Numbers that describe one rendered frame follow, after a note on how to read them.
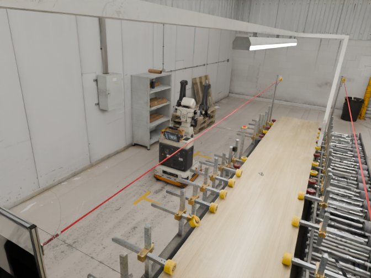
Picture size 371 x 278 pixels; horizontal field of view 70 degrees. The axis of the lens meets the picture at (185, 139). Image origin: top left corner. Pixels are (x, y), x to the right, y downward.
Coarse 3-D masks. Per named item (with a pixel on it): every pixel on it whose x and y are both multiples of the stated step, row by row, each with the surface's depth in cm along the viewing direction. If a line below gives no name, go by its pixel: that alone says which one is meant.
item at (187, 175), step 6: (198, 162) 464; (156, 168) 443; (162, 168) 439; (168, 168) 438; (192, 168) 443; (198, 168) 459; (156, 174) 448; (162, 174) 441; (186, 174) 424; (192, 174) 441; (198, 174) 465; (168, 180) 437; (174, 180) 432; (192, 180) 446
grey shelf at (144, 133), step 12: (168, 72) 584; (132, 84) 533; (144, 84) 519; (168, 84) 596; (132, 96) 548; (144, 96) 528; (156, 96) 622; (168, 96) 606; (132, 108) 552; (144, 108) 538; (156, 108) 558; (168, 108) 616; (132, 120) 563; (144, 120) 548; (156, 120) 595; (168, 120) 627; (132, 132) 573; (144, 132) 558; (156, 132) 631; (132, 144) 584; (144, 144) 568
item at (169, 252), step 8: (256, 144) 450; (248, 152) 411; (232, 176) 347; (224, 184) 320; (208, 200) 287; (200, 208) 273; (208, 208) 282; (200, 216) 264; (184, 224) 249; (184, 232) 240; (176, 240) 230; (184, 240) 238; (168, 248) 221; (176, 248) 224; (160, 256) 212; (168, 256) 213; (152, 264) 205; (152, 272) 198; (160, 272) 205
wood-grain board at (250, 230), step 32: (288, 128) 468; (256, 160) 341; (288, 160) 345; (256, 192) 271; (288, 192) 274; (224, 224) 222; (256, 224) 224; (288, 224) 226; (192, 256) 189; (224, 256) 190; (256, 256) 191
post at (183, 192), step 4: (180, 192) 220; (184, 192) 219; (180, 196) 221; (184, 196) 221; (180, 200) 222; (184, 200) 223; (180, 204) 224; (184, 204) 225; (180, 208) 225; (184, 208) 227; (180, 220) 230; (180, 224) 231; (180, 228) 233; (180, 232) 234
